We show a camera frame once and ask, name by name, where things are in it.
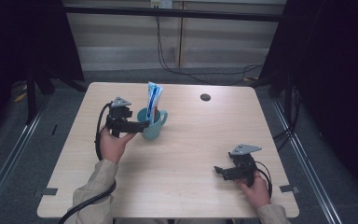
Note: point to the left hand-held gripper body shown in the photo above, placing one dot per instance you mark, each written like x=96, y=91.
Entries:
x=118, y=123

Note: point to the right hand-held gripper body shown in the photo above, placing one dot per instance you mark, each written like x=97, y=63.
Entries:
x=244, y=165

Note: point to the teal cup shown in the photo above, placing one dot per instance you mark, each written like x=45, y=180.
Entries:
x=152, y=132

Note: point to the blue and white toothpaste tube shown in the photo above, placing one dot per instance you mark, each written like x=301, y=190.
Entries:
x=153, y=99

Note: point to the person's left hand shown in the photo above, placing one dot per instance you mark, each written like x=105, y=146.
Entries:
x=113, y=147

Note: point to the person's right hand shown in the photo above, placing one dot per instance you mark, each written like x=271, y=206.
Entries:
x=256, y=193

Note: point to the grey tape piece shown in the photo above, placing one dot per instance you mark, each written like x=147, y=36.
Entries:
x=289, y=188
x=49, y=191

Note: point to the round grey table grommet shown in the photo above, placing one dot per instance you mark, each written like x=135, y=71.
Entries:
x=205, y=97

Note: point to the black stand leg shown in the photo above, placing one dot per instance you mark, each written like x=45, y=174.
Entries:
x=31, y=99

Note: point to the yellow floor tape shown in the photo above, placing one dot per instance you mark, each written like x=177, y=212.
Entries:
x=20, y=97

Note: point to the black horizontal bar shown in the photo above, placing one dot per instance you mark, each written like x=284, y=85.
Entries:
x=199, y=14

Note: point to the black curtain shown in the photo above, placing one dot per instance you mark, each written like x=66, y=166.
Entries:
x=338, y=77
x=21, y=37

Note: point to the metal floor rail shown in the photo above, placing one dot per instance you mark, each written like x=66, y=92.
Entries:
x=307, y=174
x=9, y=158

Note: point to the white wall outlet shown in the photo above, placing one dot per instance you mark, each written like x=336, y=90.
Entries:
x=161, y=3

